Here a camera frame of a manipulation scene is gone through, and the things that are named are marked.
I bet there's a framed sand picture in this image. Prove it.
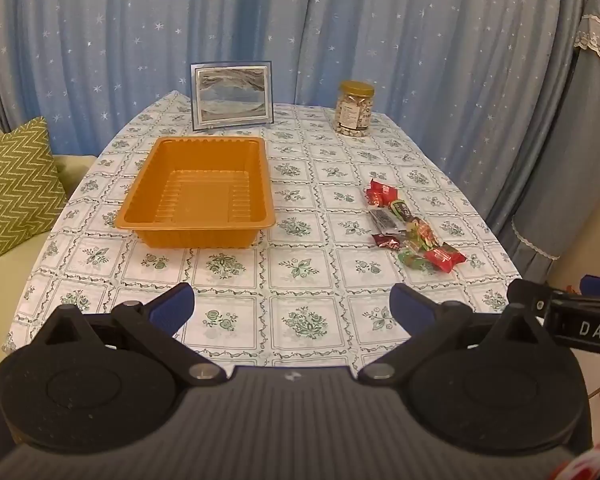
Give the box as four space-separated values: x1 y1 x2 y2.
189 60 275 133

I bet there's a clear jar with yellow lid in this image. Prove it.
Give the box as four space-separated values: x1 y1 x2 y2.
334 80 376 138

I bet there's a small dark red candy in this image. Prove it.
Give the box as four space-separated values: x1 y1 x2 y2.
371 232 403 251

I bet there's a small green candy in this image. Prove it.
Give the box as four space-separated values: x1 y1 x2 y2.
397 249 431 272

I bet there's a light green sofa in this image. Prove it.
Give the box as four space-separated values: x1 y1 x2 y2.
0 112 98 361

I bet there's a colourful gummy packet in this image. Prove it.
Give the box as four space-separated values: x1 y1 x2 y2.
400 217 438 252

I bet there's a red snack packet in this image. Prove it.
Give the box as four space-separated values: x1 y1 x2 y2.
422 242 467 274
364 179 402 208

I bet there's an orange plastic tray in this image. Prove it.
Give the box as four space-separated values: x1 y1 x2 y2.
114 135 277 250

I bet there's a green zigzag pillow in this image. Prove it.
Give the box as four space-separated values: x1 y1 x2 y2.
0 116 70 260

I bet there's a clear packet of black seeds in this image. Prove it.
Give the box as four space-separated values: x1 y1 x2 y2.
370 209 400 233

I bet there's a red and white clothing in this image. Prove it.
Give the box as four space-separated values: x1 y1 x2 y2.
550 442 600 480

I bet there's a blue star-print curtain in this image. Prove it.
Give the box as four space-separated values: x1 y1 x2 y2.
0 0 591 221

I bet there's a floral checked tablecloth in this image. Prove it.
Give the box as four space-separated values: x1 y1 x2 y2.
1 90 523 366

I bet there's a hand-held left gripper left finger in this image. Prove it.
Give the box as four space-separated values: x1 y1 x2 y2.
32 282 228 386

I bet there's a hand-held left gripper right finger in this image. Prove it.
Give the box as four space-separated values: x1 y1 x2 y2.
357 282 546 386

